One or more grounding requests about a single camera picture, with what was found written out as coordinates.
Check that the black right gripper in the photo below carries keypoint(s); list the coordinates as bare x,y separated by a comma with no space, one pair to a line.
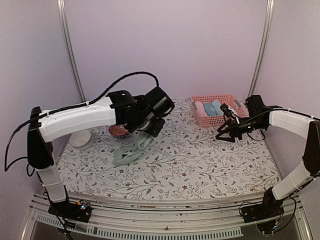
235,132

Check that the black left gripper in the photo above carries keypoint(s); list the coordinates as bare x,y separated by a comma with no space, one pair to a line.
157,130

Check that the light blue towel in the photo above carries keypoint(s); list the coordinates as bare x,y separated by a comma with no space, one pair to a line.
216,104

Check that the green panda towel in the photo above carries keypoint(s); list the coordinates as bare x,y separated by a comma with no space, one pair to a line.
127,154

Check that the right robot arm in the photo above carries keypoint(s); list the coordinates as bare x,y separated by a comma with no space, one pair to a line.
295,138

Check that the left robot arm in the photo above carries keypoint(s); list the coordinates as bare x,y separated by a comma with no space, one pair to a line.
144,113

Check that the pink plastic basket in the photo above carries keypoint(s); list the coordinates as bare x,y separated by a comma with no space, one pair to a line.
213,121

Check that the rolled blue towel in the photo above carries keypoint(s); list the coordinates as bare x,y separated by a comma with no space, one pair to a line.
209,109

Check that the rolled pink towel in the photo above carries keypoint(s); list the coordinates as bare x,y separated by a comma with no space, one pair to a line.
200,109

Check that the floral table mat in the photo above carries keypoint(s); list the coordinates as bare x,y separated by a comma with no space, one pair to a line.
185,162

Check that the white ceramic bowl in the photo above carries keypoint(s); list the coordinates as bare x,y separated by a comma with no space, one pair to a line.
81,140

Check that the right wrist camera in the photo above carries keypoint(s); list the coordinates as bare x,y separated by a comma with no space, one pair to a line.
229,112

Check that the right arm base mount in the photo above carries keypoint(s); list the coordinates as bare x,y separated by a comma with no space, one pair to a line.
258,212

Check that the right aluminium frame post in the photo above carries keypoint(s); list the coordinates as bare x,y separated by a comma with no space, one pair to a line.
268,18

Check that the aluminium frame post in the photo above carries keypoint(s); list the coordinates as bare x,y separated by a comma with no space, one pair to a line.
268,18
61,7

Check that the front aluminium rail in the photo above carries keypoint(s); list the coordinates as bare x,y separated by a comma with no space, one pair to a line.
200,219

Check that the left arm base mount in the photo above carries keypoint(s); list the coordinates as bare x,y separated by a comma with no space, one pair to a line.
71,211

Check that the left aluminium frame post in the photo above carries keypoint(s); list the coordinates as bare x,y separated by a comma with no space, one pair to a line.
61,7

